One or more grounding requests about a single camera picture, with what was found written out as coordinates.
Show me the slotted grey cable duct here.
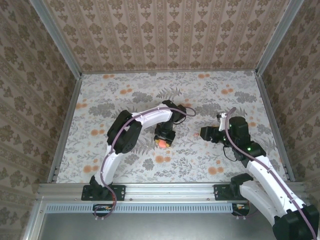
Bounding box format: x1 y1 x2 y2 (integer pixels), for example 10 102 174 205
46 202 232 213

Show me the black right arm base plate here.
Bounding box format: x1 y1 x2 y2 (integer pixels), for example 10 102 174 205
214 184 251 202

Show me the grey metal sheet panel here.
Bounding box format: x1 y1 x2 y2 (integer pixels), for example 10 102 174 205
37 202 276 240

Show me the long aluminium base rail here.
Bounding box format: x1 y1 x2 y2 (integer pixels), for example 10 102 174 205
37 182 310 202

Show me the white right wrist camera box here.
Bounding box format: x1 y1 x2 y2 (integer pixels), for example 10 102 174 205
216 112 228 132

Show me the aluminium corner post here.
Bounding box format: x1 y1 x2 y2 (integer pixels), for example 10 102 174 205
255 0 305 76
29 0 83 79

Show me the floral patterned table cover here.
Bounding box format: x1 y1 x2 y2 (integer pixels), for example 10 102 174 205
57 70 288 183

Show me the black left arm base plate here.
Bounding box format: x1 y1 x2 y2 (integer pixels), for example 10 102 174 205
81 184 126 202

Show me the aluminium table side rail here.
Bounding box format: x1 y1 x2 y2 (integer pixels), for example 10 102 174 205
254 72 296 182
48 74 83 183

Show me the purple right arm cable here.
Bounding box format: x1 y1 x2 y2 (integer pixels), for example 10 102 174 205
224 107 316 240

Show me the thin black right gripper wire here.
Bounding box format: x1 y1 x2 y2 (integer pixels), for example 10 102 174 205
223 146 238 163

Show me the small black electronics board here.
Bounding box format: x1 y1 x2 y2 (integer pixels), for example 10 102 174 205
231 202 251 216
92 203 113 217

